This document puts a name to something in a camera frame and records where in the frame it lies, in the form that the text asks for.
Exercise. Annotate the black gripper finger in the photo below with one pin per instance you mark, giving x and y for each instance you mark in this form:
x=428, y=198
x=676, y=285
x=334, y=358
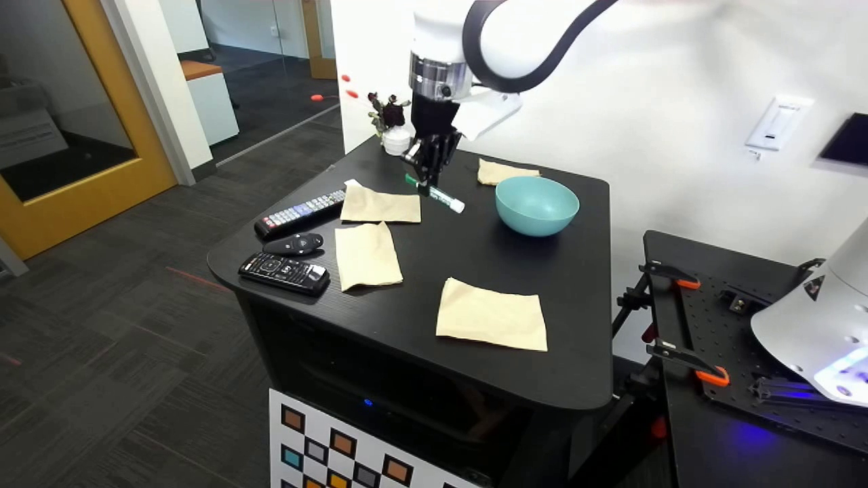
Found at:
x=446, y=155
x=425, y=159

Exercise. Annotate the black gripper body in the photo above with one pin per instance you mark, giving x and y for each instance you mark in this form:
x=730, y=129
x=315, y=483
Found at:
x=435, y=116

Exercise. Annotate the green marker white cap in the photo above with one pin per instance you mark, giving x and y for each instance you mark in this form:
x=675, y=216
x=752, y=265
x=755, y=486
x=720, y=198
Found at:
x=446, y=198

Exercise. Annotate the teal bowl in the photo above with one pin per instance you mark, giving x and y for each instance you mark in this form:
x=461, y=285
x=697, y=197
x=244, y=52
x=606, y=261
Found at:
x=535, y=208

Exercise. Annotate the beige napkin small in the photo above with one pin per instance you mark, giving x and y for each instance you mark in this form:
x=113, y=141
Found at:
x=501, y=173

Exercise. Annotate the beige napkin rectangular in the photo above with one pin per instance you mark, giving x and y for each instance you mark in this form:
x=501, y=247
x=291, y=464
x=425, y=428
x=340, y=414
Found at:
x=382, y=208

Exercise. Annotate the beige napkin creased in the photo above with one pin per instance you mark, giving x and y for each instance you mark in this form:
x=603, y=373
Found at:
x=367, y=255

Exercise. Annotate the small red floor object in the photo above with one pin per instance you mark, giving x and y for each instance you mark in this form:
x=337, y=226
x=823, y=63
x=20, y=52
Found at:
x=315, y=98

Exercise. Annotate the long remote with grey buttons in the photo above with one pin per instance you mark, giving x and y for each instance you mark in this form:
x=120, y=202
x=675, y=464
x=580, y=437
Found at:
x=301, y=216

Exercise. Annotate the small oval black remote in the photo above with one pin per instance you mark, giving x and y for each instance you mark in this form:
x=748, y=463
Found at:
x=294, y=246

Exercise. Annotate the beige napkin large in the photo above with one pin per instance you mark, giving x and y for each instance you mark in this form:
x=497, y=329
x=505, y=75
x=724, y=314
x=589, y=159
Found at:
x=492, y=316

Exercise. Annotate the wide black remote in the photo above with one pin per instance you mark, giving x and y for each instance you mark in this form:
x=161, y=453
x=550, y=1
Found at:
x=283, y=274

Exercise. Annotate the white cabinet with wood top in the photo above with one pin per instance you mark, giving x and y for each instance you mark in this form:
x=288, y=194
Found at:
x=211, y=98

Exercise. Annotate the black table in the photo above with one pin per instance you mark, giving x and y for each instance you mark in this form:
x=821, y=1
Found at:
x=505, y=380

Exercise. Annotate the colour checker calibration board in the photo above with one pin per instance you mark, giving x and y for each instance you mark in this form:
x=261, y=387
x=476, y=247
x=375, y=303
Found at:
x=334, y=452

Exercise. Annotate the orange framed glass door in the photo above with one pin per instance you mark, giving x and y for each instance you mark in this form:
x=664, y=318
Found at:
x=82, y=194

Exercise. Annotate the black robot mounting stand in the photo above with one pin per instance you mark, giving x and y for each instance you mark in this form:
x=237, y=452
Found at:
x=724, y=436

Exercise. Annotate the white wall switch plate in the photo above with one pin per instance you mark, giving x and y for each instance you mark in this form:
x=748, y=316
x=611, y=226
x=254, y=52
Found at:
x=777, y=124

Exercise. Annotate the black wall panel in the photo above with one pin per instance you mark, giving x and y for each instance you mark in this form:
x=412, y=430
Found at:
x=848, y=139

